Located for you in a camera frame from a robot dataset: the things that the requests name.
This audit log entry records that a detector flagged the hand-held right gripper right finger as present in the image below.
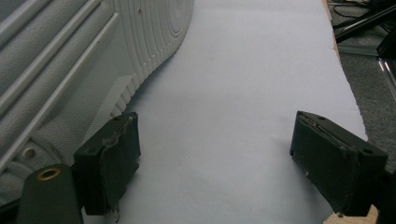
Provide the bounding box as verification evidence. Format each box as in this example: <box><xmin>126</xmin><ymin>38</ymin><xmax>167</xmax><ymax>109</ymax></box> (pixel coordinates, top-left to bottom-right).
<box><xmin>289</xmin><ymin>110</ymin><xmax>389</xmax><ymax>217</ymax></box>

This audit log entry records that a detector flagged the pale table cover sheet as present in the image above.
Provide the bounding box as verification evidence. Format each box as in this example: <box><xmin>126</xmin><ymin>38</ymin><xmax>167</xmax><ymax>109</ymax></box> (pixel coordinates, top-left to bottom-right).
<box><xmin>82</xmin><ymin>0</ymin><xmax>368</xmax><ymax>224</ymax></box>

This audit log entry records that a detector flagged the white sneaker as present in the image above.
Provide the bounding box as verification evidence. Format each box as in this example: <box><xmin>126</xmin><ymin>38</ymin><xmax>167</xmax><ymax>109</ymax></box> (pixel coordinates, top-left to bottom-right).
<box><xmin>0</xmin><ymin>0</ymin><xmax>195</xmax><ymax>206</ymax></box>

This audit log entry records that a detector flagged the wooden table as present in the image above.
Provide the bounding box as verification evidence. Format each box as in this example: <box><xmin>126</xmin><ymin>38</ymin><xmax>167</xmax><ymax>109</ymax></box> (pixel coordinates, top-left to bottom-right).
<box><xmin>321</xmin><ymin>0</ymin><xmax>379</xmax><ymax>224</ymax></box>

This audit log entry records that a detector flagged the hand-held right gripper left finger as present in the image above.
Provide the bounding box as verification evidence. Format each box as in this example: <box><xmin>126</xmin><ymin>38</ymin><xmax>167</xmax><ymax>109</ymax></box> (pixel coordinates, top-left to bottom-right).
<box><xmin>73</xmin><ymin>111</ymin><xmax>142</xmax><ymax>218</ymax></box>

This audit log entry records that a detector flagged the metal floor rail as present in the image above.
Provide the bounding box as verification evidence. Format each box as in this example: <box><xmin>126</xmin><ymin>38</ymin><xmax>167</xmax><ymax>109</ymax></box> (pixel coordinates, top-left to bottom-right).
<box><xmin>337</xmin><ymin>43</ymin><xmax>396</xmax><ymax>104</ymax></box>

